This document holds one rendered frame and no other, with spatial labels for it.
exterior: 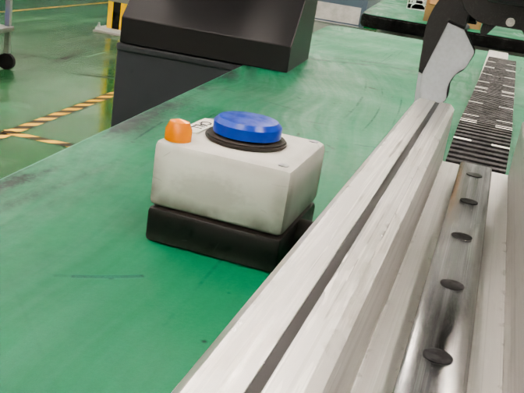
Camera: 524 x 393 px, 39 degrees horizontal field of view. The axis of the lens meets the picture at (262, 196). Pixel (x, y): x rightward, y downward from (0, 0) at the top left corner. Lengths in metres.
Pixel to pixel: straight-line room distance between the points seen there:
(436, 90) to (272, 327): 0.40
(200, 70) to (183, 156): 0.73
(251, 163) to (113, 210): 0.11
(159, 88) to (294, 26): 0.23
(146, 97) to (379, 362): 0.95
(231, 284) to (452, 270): 0.13
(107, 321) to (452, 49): 0.32
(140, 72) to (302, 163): 0.77
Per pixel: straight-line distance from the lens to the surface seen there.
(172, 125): 0.41
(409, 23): 2.65
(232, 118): 0.43
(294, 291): 0.20
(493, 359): 0.28
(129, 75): 1.18
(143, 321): 0.35
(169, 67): 1.15
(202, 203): 0.41
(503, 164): 0.67
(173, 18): 1.15
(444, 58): 0.56
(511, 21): 0.55
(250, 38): 1.11
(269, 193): 0.40
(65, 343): 0.33
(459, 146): 0.69
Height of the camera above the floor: 0.95
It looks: 18 degrees down
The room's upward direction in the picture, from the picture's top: 9 degrees clockwise
